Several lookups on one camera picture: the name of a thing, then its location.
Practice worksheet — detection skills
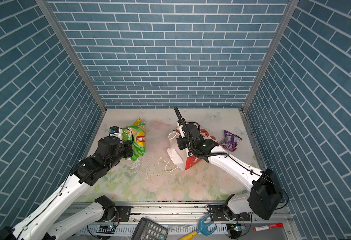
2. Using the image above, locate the aluminium front rail frame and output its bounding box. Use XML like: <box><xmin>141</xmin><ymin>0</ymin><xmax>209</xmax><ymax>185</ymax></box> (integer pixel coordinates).
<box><xmin>37</xmin><ymin>200</ymin><xmax>299</xmax><ymax>240</ymax></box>

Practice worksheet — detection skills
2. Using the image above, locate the blue yellow clamp tool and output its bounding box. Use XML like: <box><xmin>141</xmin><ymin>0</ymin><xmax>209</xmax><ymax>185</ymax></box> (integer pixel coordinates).
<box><xmin>180</xmin><ymin>214</ymin><xmax>217</xmax><ymax>240</ymax></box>

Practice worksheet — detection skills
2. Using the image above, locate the purple snack packet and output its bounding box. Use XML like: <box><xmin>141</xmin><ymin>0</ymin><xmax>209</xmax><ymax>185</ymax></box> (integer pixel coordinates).
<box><xmin>219</xmin><ymin>130</ymin><xmax>243</xmax><ymax>152</ymax></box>

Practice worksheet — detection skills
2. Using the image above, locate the red white marker pen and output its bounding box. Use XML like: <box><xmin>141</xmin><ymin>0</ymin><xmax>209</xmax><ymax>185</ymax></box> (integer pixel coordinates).
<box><xmin>254</xmin><ymin>223</ymin><xmax>284</xmax><ymax>232</ymax></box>

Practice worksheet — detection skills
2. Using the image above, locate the green snack packet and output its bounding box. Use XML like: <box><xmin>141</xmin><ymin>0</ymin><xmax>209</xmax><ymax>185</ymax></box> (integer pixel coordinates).
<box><xmin>122</xmin><ymin>123</ymin><xmax>146</xmax><ymax>161</ymax></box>

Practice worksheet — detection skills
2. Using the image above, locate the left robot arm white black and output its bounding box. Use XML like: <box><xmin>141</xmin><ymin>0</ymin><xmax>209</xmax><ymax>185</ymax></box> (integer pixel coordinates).
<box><xmin>0</xmin><ymin>136</ymin><xmax>133</xmax><ymax>240</ymax></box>

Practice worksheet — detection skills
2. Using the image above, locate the yellow snack packet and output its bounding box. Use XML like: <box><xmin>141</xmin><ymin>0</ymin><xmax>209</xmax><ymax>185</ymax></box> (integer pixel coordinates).
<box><xmin>133</xmin><ymin>118</ymin><xmax>144</xmax><ymax>126</ymax></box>

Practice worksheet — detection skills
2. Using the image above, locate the red white paper gift bag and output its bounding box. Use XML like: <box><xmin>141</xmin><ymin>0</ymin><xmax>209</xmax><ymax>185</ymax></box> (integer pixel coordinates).
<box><xmin>165</xmin><ymin>129</ymin><xmax>202</xmax><ymax>173</ymax></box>

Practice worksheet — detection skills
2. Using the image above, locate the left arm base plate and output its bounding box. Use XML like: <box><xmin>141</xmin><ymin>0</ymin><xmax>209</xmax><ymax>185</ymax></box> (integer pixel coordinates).
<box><xmin>99</xmin><ymin>206</ymin><xmax>132</xmax><ymax>223</ymax></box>

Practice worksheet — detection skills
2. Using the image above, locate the black calculator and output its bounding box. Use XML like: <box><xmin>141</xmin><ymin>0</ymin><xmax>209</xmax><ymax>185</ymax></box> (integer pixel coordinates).
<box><xmin>131</xmin><ymin>218</ymin><xmax>168</xmax><ymax>240</ymax></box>

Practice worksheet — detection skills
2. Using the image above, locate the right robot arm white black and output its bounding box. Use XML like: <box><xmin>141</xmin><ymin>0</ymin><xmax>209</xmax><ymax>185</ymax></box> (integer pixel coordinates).
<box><xmin>177</xmin><ymin>136</ymin><xmax>283</xmax><ymax>220</ymax></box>

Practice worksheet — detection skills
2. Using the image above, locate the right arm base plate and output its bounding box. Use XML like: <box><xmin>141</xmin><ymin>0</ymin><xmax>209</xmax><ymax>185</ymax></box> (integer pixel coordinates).
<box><xmin>206</xmin><ymin>205</ymin><xmax>251</xmax><ymax>222</ymax></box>

